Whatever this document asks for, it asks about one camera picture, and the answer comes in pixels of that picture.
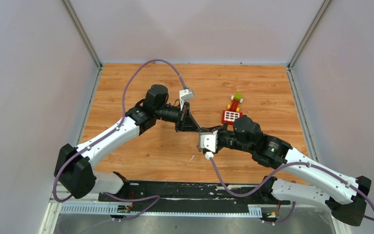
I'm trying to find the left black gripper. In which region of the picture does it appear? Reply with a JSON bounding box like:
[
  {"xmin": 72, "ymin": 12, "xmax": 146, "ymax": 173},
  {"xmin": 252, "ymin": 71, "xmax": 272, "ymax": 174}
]
[{"xmin": 155, "ymin": 101, "xmax": 201, "ymax": 134}]

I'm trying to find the silver keyring with clips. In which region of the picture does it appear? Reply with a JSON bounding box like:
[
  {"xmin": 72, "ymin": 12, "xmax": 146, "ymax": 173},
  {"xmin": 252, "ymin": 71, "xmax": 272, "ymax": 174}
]
[{"xmin": 196, "ymin": 144, "xmax": 203, "ymax": 152}]

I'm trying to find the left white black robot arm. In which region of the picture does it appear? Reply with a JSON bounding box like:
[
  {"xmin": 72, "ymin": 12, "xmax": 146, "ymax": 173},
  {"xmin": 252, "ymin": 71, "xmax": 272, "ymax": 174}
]
[{"xmin": 54, "ymin": 84, "xmax": 201, "ymax": 199}]

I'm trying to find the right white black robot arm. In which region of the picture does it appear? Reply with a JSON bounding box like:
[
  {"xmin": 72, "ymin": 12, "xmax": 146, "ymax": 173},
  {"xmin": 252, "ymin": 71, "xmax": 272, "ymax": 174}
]
[{"xmin": 199, "ymin": 116, "xmax": 374, "ymax": 226}]

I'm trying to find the red white toy block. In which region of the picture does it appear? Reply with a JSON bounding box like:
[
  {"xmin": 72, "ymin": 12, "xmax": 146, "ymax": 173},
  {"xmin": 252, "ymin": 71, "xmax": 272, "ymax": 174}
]
[{"xmin": 221, "ymin": 110, "xmax": 243, "ymax": 125}]

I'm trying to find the red green toy brick car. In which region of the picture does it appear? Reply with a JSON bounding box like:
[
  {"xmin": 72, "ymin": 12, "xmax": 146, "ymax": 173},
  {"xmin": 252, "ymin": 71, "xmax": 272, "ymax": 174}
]
[{"xmin": 226, "ymin": 93, "xmax": 243, "ymax": 112}]

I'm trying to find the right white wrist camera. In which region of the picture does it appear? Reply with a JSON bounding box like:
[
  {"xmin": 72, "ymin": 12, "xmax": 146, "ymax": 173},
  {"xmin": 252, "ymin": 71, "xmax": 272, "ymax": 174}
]
[{"xmin": 199, "ymin": 131, "xmax": 218, "ymax": 153}]

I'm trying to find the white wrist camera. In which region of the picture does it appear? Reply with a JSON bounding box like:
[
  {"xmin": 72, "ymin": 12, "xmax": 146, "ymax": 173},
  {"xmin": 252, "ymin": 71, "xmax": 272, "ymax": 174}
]
[
  {"xmin": 179, "ymin": 88, "xmax": 195, "ymax": 109},
  {"xmin": 199, "ymin": 131, "xmax": 218, "ymax": 153}
]

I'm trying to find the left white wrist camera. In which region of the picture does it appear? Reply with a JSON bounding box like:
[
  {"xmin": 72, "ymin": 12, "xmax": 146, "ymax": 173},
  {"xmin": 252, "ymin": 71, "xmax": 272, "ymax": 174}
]
[{"xmin": 179, "ymin": 88, "xmax": 195, "ymax": 109}]

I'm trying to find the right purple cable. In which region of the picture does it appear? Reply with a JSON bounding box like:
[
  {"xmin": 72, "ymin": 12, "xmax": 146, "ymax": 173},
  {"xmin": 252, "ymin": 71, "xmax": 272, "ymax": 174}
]
[{"xmin": 205, "ymin": 152, "xmax": 374, "ymax": 226}]

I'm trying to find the purple cable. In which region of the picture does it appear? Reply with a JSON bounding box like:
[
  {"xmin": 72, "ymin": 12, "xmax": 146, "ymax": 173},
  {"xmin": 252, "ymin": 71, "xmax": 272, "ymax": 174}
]
[
  {"xmin": 52, "ymin": 59, "xmax": 187, "ymax": 234},
  {"xmin": 205, "ymin": 152, "xmax": 374, "ymax": 226}
]

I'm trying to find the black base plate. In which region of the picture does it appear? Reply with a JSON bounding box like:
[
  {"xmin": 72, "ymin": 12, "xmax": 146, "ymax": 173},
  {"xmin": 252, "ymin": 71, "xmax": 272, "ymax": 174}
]
[{"xmin": 115, "ymin": 180, "xmax": 291, "ymax": 213}]

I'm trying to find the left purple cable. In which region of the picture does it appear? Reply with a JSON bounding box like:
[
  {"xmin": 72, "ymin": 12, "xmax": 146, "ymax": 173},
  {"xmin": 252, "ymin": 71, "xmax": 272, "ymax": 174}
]
[{"xmin": 52, "ymin": 59, "xmax": 187, "ymax": 234}]

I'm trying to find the white slotted cable duct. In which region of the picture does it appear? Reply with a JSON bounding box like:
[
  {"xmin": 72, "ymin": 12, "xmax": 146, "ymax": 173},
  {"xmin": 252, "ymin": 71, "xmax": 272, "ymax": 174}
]
[{"xmin": 59, "ymin": 203, "xmax": 262, "ymax": 218}]

